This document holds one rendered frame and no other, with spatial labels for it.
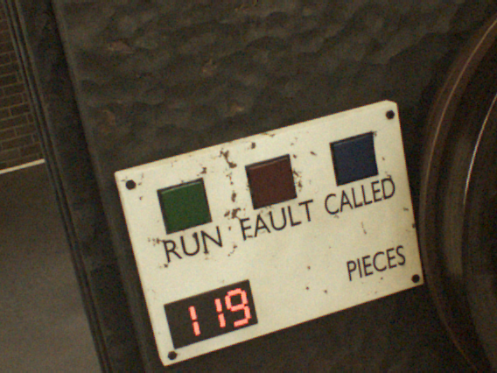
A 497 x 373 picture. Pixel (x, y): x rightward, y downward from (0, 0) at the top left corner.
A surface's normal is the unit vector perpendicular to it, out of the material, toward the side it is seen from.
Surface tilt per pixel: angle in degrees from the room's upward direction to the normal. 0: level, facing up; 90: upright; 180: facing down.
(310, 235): 90
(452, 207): 78
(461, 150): 64
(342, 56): 90
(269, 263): 90
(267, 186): 90
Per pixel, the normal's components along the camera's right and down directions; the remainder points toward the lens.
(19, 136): 0.29, 0.22
